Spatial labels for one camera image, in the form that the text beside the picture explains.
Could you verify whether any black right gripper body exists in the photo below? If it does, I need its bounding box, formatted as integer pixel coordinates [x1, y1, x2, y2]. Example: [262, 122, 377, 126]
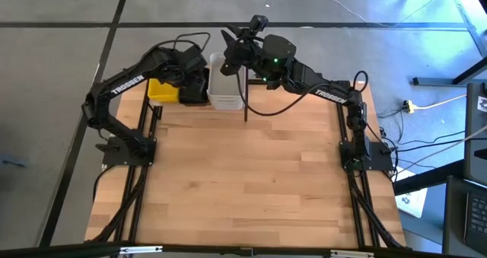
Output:
[224, 33, 267, 71]

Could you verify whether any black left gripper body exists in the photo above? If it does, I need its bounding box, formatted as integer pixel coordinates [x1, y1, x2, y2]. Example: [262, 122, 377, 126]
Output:
[181, 46, 210, 99]

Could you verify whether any black desk foot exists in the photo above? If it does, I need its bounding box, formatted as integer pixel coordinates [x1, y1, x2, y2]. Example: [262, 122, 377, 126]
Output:
[412, 56, 487, 87]

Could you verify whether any small grey floor object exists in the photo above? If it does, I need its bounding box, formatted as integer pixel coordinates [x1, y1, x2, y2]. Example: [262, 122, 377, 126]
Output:
[1, 155, 30, 168]

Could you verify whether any black desk leg bar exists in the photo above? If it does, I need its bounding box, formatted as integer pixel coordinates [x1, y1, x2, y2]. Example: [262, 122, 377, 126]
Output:
[393, 159, 466, 196]

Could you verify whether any white box with logo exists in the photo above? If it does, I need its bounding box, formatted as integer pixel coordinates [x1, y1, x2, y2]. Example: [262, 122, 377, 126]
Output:
[393, 166, 429, 219]

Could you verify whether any black crossbar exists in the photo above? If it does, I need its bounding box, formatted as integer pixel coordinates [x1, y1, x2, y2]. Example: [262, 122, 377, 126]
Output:
[0, 241, 487, 258]

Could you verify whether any grey computer case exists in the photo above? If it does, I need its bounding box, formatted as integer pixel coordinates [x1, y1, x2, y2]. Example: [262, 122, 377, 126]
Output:
[463, 81, 487, 186]

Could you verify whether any dark grey desk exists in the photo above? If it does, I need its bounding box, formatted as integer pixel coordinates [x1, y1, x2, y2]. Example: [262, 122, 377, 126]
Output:
[442, 175, 487, 258]

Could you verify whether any black keyboard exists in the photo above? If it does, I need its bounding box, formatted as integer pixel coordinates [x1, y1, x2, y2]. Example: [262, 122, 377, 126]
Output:
[463, 191, 487, 253]

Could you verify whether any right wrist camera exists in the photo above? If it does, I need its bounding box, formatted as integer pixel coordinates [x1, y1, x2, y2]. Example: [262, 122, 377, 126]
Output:
[249, 15, 269, 33]

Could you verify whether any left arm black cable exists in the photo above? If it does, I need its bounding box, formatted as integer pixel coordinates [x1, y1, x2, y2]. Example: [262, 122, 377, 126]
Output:
[155, 31, 212, 53]

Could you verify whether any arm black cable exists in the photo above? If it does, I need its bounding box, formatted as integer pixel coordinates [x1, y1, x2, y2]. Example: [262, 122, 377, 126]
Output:
[155, 31, 212, 53]
[235, 69, 330, 117]

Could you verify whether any black shelf post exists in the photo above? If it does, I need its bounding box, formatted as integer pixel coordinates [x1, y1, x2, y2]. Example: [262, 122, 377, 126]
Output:
[243, 67, 249, 123]

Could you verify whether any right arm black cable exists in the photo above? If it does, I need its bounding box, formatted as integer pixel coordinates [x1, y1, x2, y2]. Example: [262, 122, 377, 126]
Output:
[235, 69, 330, 117]

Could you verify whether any thin white floor cable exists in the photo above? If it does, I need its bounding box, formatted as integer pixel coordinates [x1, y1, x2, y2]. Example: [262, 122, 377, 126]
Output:
[314, 0, 368, 23]

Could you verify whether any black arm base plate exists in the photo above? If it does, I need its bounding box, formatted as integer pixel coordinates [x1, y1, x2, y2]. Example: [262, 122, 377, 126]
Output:
[101, 135, 158, 167]
[338, 140, 395, 172]

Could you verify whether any black aluminium frame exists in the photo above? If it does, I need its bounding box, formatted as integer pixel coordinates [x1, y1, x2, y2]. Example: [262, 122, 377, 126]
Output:
[247, 77, 407, 250]
[91, 94, 164, 244]

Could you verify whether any black cable under table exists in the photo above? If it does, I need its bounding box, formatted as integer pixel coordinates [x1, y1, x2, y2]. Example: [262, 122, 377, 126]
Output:
[92, 165, 115, 205]

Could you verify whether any silver bracket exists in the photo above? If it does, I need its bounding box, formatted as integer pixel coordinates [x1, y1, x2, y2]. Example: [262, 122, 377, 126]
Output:
[329, 249, 376, 258]
[119, 245, 164, 256]

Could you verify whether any white power cable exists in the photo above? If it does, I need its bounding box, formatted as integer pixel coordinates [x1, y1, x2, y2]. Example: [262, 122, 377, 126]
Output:
[413, 94, 468, 110]

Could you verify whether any black floor cable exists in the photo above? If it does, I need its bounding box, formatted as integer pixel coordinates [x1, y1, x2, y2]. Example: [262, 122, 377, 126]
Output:
[395, 138, 467, 153]
[396, 130, 467, 147]

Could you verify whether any grey floor cable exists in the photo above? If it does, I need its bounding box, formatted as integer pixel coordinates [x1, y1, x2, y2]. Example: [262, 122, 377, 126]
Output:
[395, 125, 487, 177]

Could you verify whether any grey metal table rail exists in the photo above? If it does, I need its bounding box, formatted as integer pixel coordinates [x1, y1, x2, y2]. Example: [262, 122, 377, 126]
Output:
[447, 0, 487, 57]

